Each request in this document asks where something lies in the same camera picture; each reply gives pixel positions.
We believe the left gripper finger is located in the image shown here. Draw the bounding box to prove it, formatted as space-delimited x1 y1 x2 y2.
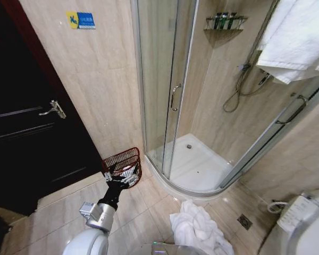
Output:
104 160 119 182
121 162 140 187

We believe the crumpled white towel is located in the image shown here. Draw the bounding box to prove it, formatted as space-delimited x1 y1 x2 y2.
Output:
169 199 235 255

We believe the folded white hanging towel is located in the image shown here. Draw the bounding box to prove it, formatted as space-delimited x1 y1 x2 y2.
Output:
256 15 319 85
257 0 319 53

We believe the white shower tray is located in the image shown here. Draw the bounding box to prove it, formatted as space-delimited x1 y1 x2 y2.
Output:
144 132 238 198

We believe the robot front shell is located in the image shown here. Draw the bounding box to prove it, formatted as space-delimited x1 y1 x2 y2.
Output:
150 240 195 255

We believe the glass shower sliding door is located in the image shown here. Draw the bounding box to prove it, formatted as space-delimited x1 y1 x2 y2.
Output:
219 76 319 190
135 0 200 182

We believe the dark wooden door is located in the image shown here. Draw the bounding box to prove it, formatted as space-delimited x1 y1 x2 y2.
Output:
0 0 104 217

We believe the square metal floor drain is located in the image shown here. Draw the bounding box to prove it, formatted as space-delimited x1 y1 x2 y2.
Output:
237 214 254 231

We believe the chrome shower mixer tap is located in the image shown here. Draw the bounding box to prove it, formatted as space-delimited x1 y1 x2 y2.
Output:
257 69 272 86

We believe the white toilet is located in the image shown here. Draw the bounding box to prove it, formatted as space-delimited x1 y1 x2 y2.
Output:
259 192 319 255

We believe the red wire hamper basket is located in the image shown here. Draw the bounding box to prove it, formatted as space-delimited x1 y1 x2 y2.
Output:
101 147 143 189

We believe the silver door lever handle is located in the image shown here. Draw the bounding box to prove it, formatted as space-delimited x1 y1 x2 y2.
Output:
38 100 67 119

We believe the chrome shower door handle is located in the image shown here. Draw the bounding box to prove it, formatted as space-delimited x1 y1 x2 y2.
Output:
275 94 309 125
170 83 182 112

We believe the metal shower hose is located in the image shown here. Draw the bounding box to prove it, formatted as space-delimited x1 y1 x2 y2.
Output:
222 63 260 113

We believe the blue and yellow wall sign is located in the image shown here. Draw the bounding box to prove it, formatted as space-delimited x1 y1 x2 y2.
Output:
65 11 97 30

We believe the wire corner shower shelf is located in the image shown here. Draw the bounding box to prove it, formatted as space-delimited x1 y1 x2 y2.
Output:
203 12 249 34

